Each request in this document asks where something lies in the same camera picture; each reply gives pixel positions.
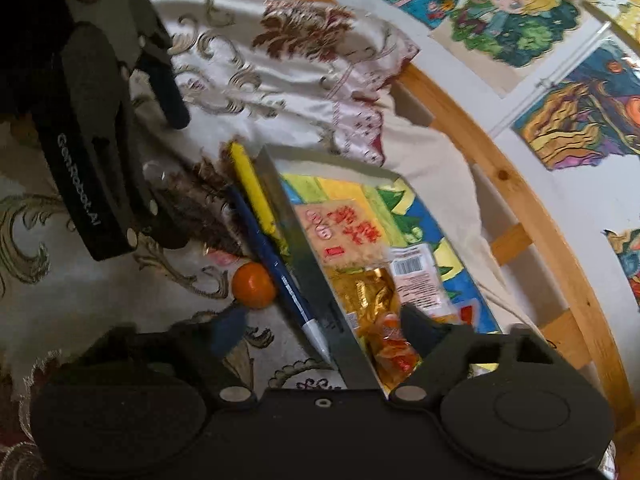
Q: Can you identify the blue white pen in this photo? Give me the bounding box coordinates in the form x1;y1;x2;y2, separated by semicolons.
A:
227;185;333;366

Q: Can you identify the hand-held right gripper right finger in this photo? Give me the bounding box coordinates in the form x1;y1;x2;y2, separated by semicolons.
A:
390;304;576;405

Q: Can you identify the wooden bed frame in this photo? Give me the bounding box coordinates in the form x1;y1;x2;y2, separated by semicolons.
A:
220;0;631;431

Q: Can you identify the floral satin bedspread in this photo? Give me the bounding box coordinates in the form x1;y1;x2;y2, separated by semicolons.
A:
0;0;421;480

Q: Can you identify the orange red snack packet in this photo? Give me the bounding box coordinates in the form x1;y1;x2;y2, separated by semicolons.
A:
362;310;423;376

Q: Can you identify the beige rice cracker packet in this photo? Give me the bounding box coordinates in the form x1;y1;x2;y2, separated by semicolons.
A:
292;197;393;273

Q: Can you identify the metal box with painted bottom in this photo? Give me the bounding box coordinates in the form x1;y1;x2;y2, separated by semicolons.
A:
252;144;503;393

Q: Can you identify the white red snack packet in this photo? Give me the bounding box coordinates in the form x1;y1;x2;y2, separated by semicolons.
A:
387;242;458;318

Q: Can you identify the pale yellow wall poster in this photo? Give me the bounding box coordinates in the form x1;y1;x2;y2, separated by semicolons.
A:
582;0;640;41

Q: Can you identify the yellow wavy hair wall poster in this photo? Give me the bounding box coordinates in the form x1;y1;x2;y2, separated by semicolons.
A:
512;40;640;171

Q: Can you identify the cream bed sheet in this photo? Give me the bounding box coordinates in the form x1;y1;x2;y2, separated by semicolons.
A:
372;77;546;336

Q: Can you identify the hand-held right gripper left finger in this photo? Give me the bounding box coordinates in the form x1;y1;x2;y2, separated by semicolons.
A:
85;306;256;405

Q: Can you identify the blonde figure wall poster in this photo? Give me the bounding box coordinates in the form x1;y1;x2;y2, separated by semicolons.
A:
379;0;583;96

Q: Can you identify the yellow snack packet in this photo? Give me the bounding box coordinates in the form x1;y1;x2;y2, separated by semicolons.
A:
227;141;281;241

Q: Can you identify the orange mandarin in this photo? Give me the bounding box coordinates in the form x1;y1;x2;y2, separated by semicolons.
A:
231;261;277;309

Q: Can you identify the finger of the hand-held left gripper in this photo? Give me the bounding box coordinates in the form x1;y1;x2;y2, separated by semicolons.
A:
129;0;192;131
135;160;196;252

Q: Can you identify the gold foil snack packet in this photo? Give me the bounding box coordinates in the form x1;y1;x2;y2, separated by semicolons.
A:
325;265;401;331

